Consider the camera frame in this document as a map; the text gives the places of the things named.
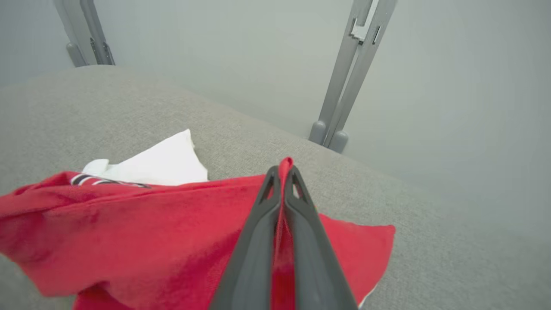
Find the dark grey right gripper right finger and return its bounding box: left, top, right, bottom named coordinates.
left=283, top=166, right=359, bottom=310

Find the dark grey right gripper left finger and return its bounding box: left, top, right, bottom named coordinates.
left=209, top=166, right=283, bottom=310

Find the red jersey with white sleeves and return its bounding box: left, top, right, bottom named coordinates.
left=0, top=129, right=396, bottom=310

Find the grey fabric sofa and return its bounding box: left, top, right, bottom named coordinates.
left=0, top=65, right=551, bottom=310

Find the grey metal partition post with latch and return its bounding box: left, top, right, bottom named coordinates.
left=308, top=0, right=398, bottom=154

